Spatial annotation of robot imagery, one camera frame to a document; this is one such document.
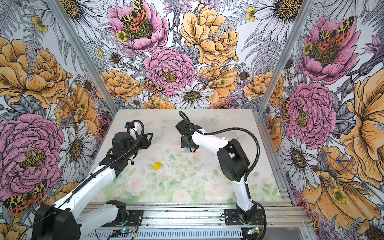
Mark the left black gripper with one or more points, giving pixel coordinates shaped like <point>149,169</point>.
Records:
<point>143,139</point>

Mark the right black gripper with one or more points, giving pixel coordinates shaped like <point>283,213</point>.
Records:
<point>183,144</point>

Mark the yellow wood block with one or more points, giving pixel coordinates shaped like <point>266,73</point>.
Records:
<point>157,166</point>

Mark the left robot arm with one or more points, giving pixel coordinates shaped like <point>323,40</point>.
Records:
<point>63,220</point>

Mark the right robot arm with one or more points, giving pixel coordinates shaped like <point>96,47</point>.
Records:
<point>233,161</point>

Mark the vented metal grille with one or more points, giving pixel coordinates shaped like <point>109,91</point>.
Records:
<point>172,234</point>

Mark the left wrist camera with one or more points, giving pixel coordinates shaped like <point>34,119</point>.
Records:
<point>131,126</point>

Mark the left corner aluminium post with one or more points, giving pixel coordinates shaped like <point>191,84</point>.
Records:
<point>59,12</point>

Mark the corner aluminium post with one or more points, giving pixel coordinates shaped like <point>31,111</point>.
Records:
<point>59,12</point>
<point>291,41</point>

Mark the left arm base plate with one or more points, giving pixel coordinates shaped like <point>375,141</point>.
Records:
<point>134,218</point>

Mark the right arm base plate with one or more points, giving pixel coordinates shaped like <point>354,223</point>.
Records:
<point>232,218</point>

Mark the aluminium rail frame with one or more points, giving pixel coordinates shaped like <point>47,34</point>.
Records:
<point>205,215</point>

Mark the right corner aluminium post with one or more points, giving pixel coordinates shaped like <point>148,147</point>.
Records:
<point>291,41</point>

